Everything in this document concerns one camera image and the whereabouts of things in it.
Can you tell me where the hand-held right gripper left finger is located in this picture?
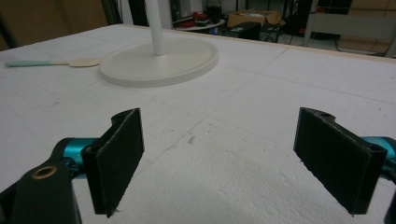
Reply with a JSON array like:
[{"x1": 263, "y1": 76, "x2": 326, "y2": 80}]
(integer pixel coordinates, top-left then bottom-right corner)
[{"x1": 81, "y1": 107, "x2": 146, "y2": 218}]

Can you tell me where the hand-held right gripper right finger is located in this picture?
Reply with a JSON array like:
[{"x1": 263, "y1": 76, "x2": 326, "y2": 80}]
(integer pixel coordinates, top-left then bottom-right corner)
[{"x1": 293, "y1": 106, "x2": 389, "y2": 216}]

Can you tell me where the white round lamp stand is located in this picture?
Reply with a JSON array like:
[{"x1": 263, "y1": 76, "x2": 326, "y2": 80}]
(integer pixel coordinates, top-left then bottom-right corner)
[{"x1": 98, "y1": 0, "x2": 219, "y2": 89}]

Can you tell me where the grey metal bench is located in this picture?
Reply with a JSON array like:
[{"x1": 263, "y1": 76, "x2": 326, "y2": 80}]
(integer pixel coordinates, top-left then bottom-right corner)
[{"x1": 302, "y1": 0, "x2": 396, "y2": 59}]

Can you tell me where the white round side table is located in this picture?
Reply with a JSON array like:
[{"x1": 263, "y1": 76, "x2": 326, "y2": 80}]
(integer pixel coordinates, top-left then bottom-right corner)
[{"x1": 174, "y1": 19, "x2": 226, "y2": 32}]

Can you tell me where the black box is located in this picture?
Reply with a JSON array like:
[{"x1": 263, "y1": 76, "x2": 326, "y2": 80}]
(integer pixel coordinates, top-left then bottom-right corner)
[{"x1": 222, "y1": 21, "x2": 262, "y2": 41}]

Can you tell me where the cardboard box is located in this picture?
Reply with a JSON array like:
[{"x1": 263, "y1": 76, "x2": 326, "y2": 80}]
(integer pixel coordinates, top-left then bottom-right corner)
[{"x1": 226, "y1": 9, "x2": 283, "y2": 28}]

